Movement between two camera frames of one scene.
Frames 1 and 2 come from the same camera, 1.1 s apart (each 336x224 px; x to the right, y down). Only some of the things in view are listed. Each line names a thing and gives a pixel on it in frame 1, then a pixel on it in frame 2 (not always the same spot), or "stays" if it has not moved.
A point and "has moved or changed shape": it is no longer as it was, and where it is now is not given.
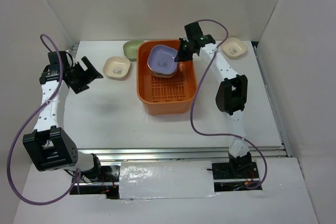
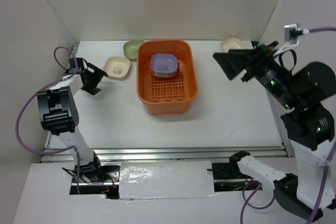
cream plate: [116, 67] stays
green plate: [130, 47] stays
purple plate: [160, 60] has moved or changed shape
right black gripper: [181, 56] → [229, 61]
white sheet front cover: [144, 180] stays
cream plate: [233, 48] stays
